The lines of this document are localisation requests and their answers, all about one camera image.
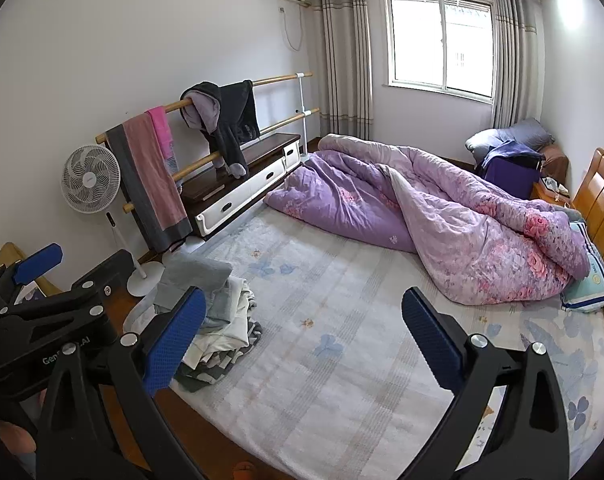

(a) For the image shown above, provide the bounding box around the white standing fan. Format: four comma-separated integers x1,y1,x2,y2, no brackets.
60,145,166,297

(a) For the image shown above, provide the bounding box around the pink grey striped towel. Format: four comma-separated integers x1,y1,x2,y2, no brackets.
104,112,193,257

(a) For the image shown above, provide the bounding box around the bright pink towel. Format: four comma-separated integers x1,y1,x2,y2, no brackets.
146,106,176,182

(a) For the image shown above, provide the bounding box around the window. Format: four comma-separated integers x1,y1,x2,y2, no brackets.
382,0,497,99

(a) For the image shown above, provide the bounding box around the brown cushioned chair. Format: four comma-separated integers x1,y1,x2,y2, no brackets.
539,144,569,184

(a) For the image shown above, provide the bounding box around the purple storage box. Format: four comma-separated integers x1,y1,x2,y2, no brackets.
483,157,541,200

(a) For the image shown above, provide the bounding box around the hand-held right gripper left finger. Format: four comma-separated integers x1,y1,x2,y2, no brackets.
34,286,208,480

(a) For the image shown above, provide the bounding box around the purple floral quilt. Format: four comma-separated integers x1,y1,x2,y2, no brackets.
263,133,592,306

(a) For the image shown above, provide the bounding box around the grey zip hoodie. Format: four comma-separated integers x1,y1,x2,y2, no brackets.
154,255,234,314

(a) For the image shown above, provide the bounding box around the wooden bar rack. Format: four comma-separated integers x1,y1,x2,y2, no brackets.
94,71,321,217

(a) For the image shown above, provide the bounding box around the dark blue cloth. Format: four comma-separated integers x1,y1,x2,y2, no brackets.
479,139,546,171

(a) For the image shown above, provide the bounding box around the dark white low cabinet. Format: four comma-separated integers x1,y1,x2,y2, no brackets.
179,132,303,240

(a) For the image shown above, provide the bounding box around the wooden bed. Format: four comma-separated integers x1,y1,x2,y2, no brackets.
572,147,604,272

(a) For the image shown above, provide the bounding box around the pile of folded clothes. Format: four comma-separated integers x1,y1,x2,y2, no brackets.
123,277,264,394

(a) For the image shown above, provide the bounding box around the blue grey pillow pile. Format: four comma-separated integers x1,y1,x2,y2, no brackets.
464,117,556,166

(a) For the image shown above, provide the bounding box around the grey beige curtain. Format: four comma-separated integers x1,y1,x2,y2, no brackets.
317,0,376,141
490,0,539,131

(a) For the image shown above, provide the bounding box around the person's left hand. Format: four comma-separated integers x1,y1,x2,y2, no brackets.
0,420,39,477

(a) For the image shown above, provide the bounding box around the butterfly print bed sheet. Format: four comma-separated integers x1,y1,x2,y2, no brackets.
127,204,604,480

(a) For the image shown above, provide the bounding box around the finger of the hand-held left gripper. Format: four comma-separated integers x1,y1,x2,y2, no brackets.
0,242,65,312
68,250,136,312

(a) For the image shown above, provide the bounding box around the air conditioner cable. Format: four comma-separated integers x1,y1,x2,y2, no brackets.
279,5,304,52

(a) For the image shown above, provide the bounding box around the light wooden furniture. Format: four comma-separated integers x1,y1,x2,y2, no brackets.
0,241,63,299

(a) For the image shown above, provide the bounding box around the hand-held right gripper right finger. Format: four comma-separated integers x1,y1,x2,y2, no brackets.
401,287,573,480

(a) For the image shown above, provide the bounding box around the wooden nightstand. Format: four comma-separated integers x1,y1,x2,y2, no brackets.
532,180,578,209

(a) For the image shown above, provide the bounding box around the blue white pillow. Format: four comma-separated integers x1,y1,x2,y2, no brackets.
559,222,604,314

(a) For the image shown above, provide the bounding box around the dark grey jacket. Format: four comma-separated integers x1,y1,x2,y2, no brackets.
179,80,262,179

